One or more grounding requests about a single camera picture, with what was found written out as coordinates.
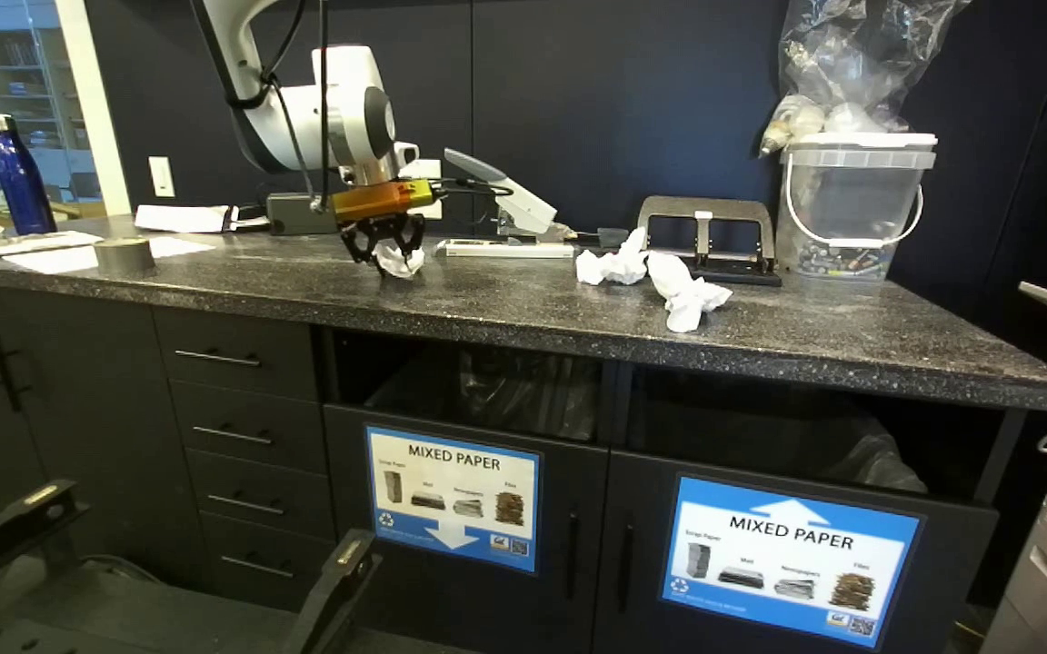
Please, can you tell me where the black drawer stack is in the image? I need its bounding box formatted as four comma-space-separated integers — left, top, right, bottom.
152, 310, 336, 607

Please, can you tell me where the left mixed paper sign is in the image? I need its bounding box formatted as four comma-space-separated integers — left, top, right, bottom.
365, 426, 542, 574

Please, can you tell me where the white flat paper sheet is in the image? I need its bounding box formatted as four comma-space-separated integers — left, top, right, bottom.
9, 237, 208, 275

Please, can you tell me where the black chair armrest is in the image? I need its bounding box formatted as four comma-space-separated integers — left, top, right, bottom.
285, 528, 383, 654

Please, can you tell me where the right bin door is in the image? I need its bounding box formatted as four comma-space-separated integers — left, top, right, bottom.
598, 455, 997, 654

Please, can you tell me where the black cabinet door left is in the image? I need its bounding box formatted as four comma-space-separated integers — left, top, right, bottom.
0, 292, 208, 584

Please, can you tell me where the clear plastic bucket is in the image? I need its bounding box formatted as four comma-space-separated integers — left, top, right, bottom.
777, 129, 940, 280

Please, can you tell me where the bin door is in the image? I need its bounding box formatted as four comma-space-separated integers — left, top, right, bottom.
325, 402, 606, 654
598, 455, 997, 654

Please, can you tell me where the left bin door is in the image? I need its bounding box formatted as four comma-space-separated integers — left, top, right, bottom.
325, 402, 606, 654

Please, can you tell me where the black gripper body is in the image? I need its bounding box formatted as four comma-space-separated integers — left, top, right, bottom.
337, 213, 426, 242

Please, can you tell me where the blue water bottle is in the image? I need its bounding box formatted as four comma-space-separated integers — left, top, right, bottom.
0, 113, 56, 237

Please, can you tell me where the black power adapter box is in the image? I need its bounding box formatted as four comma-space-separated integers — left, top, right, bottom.
267, 191, 336, 237

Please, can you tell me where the mixed paper sign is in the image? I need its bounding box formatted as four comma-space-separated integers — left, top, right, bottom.
663, 477, 920, 650
365, 426, 542, 574

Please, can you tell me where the white folded paper stack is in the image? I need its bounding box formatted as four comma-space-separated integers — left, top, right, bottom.
136, 205, 228, 237

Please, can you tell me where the clear plastic bag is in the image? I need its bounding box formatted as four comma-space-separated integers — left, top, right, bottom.
759, 0, 971, 154

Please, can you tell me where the orange wrist camera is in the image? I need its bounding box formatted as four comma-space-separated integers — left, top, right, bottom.
330, 179, 435, 220

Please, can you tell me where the right mixed paper sign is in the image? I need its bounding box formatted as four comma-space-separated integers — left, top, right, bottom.
663, 477, 920, 650

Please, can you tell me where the white light switch plate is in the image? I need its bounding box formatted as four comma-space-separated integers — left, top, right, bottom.
147, 156, 174, 201

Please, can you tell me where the white lamp pole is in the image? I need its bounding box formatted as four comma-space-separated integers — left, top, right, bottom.
56, 0, 152, 275

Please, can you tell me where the black bin liner bag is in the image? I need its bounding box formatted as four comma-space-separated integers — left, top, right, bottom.
368, 347, 599, 443

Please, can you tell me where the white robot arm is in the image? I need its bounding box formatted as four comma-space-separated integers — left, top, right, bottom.
193, 0, 435, 280

